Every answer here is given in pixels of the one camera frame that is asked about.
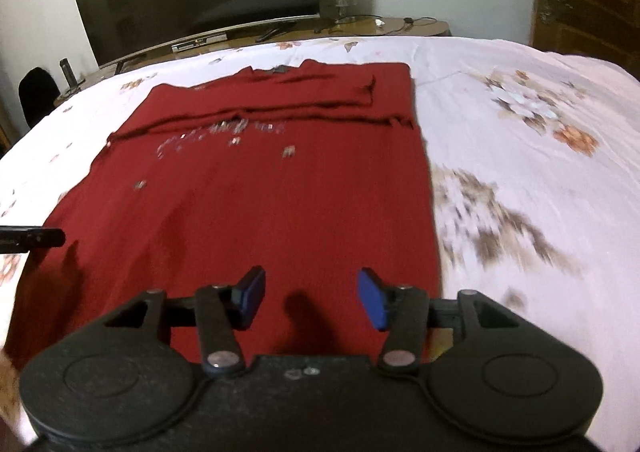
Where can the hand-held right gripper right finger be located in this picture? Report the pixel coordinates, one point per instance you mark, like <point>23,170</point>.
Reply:
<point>372,299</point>

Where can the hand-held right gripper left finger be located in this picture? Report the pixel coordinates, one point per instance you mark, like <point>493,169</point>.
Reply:
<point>252,293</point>

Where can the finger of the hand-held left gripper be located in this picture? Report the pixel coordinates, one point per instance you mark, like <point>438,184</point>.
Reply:
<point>35,238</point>

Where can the red sequined sweater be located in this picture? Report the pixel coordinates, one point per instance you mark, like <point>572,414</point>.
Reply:
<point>250,212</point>

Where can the black chair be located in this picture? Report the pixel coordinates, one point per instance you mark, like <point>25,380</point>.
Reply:
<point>37,96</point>

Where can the white floral bed sheet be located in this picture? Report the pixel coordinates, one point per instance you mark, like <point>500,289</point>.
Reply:
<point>475,81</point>

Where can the black set-top box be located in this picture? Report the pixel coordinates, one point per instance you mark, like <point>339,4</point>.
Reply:
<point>198,43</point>

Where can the black remote control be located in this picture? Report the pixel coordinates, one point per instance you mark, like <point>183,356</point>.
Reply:
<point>266,33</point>

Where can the wooden television stand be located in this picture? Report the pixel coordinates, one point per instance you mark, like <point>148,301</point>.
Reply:
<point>361,27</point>

